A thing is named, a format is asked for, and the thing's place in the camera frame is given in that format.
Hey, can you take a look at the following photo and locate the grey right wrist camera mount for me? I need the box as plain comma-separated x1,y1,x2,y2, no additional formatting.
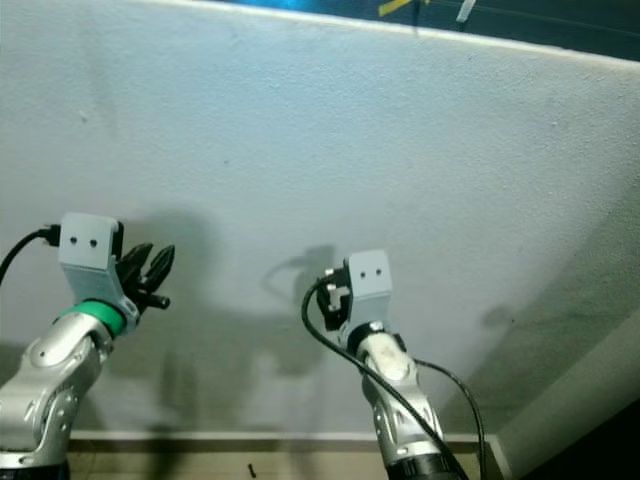
343,250,394,347

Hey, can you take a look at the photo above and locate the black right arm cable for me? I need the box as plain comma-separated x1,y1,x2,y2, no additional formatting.
301,275,488,480

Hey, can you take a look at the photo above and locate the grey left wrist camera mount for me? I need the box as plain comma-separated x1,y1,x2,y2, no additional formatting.
58,212,139,333

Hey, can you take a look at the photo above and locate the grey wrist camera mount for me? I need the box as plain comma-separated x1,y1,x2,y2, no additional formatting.
58,212,139,333
343,250,394,347

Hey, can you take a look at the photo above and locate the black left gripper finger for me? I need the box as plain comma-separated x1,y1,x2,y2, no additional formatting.
123,242,155,291
144,245,177,295

